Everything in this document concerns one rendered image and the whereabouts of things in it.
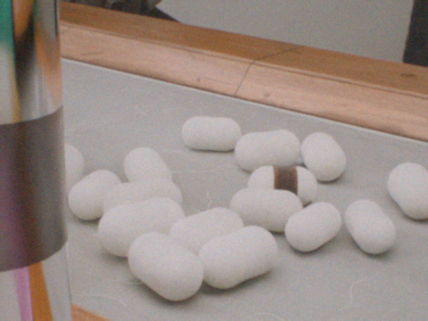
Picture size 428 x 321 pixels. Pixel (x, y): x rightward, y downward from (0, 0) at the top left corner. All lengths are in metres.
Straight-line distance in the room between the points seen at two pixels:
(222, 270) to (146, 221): 0.04
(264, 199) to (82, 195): 0.08
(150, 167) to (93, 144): 0.09
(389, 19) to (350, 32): 0.16
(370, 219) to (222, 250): 0.07
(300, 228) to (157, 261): 0.07
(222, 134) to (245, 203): 0.10
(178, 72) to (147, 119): 0.10
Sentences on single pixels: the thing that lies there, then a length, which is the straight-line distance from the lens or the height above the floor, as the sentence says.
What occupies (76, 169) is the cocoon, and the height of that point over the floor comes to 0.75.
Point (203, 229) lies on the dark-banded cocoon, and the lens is 0.28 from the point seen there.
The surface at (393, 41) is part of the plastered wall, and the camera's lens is 2.56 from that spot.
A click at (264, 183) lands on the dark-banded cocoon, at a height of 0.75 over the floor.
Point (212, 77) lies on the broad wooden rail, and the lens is 0.55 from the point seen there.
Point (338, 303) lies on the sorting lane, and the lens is 0.28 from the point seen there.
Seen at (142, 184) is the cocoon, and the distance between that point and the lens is 0.32.
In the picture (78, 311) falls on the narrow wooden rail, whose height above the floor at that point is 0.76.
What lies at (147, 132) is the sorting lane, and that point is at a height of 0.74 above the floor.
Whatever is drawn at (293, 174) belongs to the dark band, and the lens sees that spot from 0.34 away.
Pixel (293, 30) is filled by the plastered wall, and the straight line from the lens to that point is 2.75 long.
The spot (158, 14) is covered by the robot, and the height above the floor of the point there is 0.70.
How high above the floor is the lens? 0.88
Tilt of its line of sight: 24 degrees down
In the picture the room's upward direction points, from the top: 4 degrees clockwise
